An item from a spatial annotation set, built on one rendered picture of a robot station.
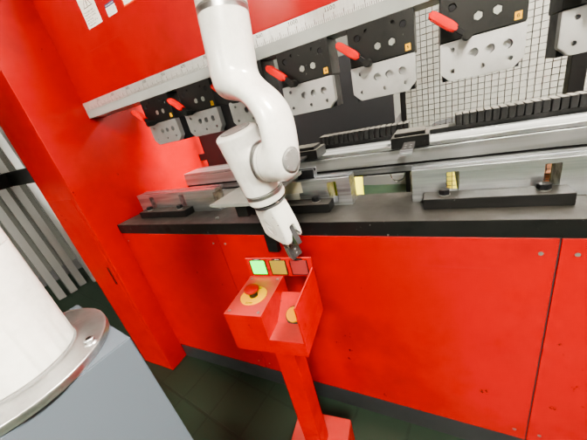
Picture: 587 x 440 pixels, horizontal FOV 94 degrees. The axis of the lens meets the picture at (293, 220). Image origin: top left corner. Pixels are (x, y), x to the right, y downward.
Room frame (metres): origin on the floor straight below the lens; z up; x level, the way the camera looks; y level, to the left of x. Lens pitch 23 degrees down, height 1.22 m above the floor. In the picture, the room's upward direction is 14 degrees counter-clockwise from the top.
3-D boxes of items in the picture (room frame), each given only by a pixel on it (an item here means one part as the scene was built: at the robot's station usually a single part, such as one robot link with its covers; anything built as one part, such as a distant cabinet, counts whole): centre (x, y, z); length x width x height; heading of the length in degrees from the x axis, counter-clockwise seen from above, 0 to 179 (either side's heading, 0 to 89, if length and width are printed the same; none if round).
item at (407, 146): (0.90, -0.43, 1.01); 0.26 x 0.12 x 0.05; 150
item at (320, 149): (1.10, -0.09, 1.01); 0.26 x 0.12 x 0.05; 150
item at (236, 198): (0.83, 0.08, 1.00); 0.26 x 0.18 x 0.01; 150
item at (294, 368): (0.59, 0.10, 0.39); 0.06 x 0.06 x 0.54; 66
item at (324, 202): (0.89, 0.00, 0.89); 0.30 x 0.05 x 0.03; 60
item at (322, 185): (0.94, -0.04, 0.92); 0.39 x 0.06 x 0.10; 60
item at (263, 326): (0.59, 0.10, 0.75); 0.20 x 0.16 x 0.18; 66
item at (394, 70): (0.77, -0.32, 1.26); 0.15 x 0.09 x 0.17; 60
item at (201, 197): (1.24, 0.48, 0.92); 0.50 x 0.06 x 0.10; 60
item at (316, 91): (0.87, -0.15, 1.26); 0.15 x 0.09 x 0.17; 60
